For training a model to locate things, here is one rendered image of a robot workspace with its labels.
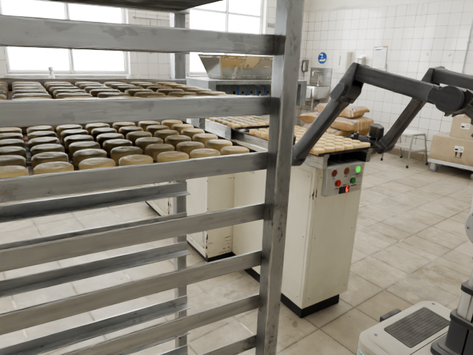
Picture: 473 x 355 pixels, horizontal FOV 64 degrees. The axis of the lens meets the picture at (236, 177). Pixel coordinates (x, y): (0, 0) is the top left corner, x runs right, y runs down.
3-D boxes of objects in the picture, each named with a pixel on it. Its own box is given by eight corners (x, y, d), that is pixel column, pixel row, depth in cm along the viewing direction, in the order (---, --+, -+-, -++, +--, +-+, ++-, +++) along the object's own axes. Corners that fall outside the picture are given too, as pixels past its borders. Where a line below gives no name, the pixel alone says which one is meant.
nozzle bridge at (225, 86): (183, 132, 245) (183, 77, 235) (273, 125, 282) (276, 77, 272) (207, 141, 218) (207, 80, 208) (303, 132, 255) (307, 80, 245)
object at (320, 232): (230, 263, 254) (234, 129, 227) (272, 251, 271) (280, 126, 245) (300, 324, 197) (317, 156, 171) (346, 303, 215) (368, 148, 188)
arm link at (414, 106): (426, 91, 163) (443, 88, 168) (417, 82, 166) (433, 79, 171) (376, 157, 196) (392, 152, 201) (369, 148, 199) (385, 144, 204)
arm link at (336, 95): (347, 89, 136) (364, 92, 143) (338, 78, 139) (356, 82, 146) (284, 169, 162) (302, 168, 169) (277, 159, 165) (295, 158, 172)
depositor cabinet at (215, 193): (141, 205, 346) (136, 112, 321) (210, 193, 383) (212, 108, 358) (205, 270, 244) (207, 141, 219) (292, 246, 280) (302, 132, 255)
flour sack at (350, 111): (312, 113, 582) (313, 103, 577) (327, 112, 610) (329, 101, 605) (355, 120, 533) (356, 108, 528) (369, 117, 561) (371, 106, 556)
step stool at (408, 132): (428, 165, 522) (434, 132, 509) (407, 168, 501) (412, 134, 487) (400, 157, 559) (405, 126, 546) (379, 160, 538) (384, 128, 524)
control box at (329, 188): (319, 195, 180) (323, 166, 175) (355, 187, 192) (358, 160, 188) (325, 197, 177) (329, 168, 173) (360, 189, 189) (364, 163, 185)
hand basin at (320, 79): (344, 120, 638) (352, 51, 606) (329, 121, 615) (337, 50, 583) (300, 112, 712) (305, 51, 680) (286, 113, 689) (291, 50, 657)
